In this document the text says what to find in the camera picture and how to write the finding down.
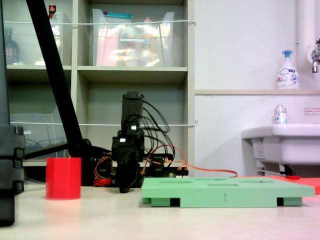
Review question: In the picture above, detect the white foam soap bottle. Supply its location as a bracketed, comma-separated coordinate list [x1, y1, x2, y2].
[275, 49, 301, 90]

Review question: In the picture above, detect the small clear sanitizer bottle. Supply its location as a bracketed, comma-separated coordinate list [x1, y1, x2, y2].
[273, 104, 288, 125]

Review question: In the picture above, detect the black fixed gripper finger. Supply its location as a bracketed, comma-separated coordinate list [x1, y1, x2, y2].
[127, 150, 140, 193]

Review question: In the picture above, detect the red octagonal pillar block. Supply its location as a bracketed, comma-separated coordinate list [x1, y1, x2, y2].
[45, 157, 82, 201]

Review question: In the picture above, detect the green shape sorter board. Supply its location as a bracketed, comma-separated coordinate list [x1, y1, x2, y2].
[141, 176, 316, 209]

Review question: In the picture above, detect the pink flat package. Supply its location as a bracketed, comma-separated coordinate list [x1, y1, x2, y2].
[96, 27, 120, 67]

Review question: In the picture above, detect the metal faucet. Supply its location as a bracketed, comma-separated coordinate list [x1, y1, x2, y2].
[305, 38, 320, 74]

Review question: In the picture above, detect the beige shelf unit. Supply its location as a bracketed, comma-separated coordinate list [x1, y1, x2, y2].
[0, 0, 196, 186]

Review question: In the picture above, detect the black arm wire bundle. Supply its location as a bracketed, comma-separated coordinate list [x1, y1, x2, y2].
[123, 101, 171, 133]

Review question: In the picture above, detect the black circuit board green terminal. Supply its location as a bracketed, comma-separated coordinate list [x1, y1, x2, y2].
[168, 171, 190, 179]

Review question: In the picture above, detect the red text wall notice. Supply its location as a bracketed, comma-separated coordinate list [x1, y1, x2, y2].
[303, 106, 320, 117]

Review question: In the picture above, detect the dark brown bottle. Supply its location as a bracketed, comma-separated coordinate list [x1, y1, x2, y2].
[3, 27, 21, 65]

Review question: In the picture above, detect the white sink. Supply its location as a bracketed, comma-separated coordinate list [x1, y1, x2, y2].
[241, 123, 320, 166]

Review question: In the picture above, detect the white sink label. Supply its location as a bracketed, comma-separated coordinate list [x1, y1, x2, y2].
[250, 138, 266, 161]

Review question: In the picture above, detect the black table clamp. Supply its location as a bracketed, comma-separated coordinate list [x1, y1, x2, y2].
[149, 153, 173, 177]

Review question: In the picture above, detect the notched black stack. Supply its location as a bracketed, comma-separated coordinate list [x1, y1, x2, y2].
[0, 124, 26, 227]

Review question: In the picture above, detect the large clear storage bin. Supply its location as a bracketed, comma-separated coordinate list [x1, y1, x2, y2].
[91, 8, 176, 68]

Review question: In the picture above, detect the white safety cord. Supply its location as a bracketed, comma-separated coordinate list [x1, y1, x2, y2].
[3, 19, 197, 27]
[9, 119, 199, 127]

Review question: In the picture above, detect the yellow detergent bottle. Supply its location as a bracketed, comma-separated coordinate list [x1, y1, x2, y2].
[139, 16, 158, 67]

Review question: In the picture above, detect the red and orange wire bundle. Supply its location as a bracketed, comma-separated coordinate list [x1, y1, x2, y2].
[93, 151, 113, 180]

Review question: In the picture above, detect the black sink bracket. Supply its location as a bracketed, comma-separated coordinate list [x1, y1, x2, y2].
[279, 162, 296, 176]

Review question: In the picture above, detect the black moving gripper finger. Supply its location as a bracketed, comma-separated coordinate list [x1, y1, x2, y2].
[116, 159, 128, 194]

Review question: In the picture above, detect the black tripod leg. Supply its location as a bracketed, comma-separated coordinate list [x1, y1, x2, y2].
[0, 0, 11, 127]
[25, 0, 95, 187]

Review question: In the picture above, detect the black tripod brace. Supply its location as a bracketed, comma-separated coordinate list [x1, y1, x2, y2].
[23, 142, 69, 160]

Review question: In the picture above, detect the thin orange wire loop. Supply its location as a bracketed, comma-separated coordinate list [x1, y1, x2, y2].
[141, 144, 239, 179]

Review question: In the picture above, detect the bottle with red cap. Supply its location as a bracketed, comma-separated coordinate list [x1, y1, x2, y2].
[47, 3, 63, 48]

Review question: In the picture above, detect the metal sink rail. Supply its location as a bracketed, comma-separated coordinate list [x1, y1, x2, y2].
[256, 169, 287, 176]

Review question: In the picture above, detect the clear bin with blue cables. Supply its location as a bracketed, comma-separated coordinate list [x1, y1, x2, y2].
[9, 106, 70, 161]

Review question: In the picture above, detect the teal package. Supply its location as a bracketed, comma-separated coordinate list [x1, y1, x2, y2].
[103, 11, 133, 26]

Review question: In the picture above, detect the red printed base mount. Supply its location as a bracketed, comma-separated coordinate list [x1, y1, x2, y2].
[92, 176, 113, 187]

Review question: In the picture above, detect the clear plastic bin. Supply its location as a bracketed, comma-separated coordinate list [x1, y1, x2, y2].
[3, 11, 73, 66]

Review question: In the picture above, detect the long black wire bundle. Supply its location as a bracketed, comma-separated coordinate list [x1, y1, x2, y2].
[143, 129, 176, 163]

